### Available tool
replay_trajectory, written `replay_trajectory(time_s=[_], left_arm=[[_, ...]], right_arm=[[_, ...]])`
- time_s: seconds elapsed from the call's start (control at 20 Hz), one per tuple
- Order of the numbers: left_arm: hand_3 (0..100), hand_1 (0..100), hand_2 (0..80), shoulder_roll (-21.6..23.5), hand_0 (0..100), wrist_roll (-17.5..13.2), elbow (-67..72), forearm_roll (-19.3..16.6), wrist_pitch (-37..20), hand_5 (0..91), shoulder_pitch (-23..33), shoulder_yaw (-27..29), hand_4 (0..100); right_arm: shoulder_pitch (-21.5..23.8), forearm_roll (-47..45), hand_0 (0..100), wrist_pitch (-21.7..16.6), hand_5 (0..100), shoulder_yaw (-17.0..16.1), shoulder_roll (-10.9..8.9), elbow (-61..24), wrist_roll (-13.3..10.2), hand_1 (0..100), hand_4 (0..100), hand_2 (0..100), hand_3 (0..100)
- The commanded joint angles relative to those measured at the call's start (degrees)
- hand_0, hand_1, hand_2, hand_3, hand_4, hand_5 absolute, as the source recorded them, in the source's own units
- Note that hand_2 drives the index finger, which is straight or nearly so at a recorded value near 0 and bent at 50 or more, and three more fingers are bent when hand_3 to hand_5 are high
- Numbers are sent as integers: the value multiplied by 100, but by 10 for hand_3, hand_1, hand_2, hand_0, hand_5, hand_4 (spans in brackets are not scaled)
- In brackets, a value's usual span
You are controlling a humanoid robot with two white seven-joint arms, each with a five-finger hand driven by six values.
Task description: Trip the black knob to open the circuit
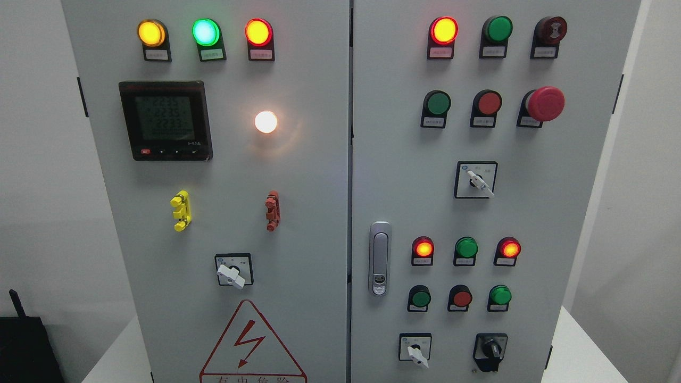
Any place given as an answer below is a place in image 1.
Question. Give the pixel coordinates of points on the black rotary knob switch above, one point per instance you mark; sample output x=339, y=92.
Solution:
x=489, y=351

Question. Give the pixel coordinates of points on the red terminal connector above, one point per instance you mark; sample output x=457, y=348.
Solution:
x=273, y=211

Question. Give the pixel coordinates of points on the red lit indicator lower left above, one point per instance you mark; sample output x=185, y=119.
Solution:
x=423, y=250

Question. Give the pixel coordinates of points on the white lit indicator lamp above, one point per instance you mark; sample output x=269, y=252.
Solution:
x=266, y=122

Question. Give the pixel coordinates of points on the green push button upper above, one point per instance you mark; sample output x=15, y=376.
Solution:
x=436, y=105

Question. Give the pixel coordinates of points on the green push button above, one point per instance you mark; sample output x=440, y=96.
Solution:
x=436, y=105
x=419, y=299
x=499, y=298

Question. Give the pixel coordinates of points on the green push button lower left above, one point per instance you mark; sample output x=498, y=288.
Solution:
x=419, y=299

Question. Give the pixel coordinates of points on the grey left cabinet door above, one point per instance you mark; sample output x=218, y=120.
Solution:
x=300, y=269

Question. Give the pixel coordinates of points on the grey cabinet door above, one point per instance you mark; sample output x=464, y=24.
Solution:
x=300, y=269
x=405, y=175

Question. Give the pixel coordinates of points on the green indicator lower middle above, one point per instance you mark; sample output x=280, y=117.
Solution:
x=465, y=252

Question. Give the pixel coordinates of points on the grey right cabinet door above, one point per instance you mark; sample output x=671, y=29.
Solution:
x=405, y=175

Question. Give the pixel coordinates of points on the yellow terminal connector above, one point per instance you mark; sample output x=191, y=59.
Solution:
x=181, y=210

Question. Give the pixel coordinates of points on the red push button lower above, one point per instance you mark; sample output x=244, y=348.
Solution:
x=460, y=298

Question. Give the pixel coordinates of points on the red push button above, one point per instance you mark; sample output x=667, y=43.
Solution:
x=484, y=109
x=460, y=298

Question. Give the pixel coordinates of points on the red push button upper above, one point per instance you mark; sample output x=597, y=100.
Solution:
x=484, y=109

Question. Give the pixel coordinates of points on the red indicator lower right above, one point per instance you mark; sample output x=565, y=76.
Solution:
x=507, y=251

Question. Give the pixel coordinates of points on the red lit indicator light left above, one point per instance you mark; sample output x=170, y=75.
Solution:
x=259, y=40

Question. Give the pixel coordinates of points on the red high voltage warning sticker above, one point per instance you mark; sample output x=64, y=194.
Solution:
x=249, y=350

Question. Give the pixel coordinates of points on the black digital power meter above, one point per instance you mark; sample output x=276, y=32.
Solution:
x=167, y=121

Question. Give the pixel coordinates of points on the green push button lower right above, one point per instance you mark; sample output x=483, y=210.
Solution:
x=499, y=298

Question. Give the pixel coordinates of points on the red lit indicator top right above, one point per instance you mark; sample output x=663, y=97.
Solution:
x=441, y=38

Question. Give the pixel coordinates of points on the green lit indicator light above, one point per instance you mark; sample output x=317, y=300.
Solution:
x=209, y=40

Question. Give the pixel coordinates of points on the red emergency stop mushroom button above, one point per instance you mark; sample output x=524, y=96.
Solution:
x=539, y=106

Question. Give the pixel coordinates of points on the green indicator top right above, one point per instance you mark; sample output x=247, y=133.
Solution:
x=495, y=35

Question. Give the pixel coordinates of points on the yellow indicator light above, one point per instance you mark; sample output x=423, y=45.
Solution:
x=154, y=38

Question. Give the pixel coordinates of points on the black hinge right lower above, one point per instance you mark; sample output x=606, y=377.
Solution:
x=547, y=360

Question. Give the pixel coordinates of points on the black hinge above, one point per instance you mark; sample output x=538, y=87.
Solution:
x=82, y=96
x=615, y=103
x=547, y=360

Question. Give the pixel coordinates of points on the dark red buzzer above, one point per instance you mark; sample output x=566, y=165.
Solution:
x=548, y=33

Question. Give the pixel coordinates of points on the black hinge left side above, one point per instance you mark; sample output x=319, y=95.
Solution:
x=82, y=96

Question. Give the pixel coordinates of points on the black hinge right upper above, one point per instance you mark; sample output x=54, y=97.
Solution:
x=615, y=103

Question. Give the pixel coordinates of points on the black device with antenna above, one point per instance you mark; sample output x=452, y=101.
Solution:
x=26, y=354

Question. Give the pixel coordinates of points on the silver door latch handle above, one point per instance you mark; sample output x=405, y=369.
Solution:
x=379, y=253

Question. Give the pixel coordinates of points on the white selector switch left door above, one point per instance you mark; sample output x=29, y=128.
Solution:
x=234, y=270

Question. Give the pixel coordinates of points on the white selector switch upper right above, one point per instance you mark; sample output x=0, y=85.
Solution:
x=475, y=180

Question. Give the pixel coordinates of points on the white selector switch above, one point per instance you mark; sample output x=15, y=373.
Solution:
x=416, y=348
x=475, y=180

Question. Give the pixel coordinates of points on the white selector switch bottom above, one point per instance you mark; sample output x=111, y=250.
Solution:
x=416, y=348

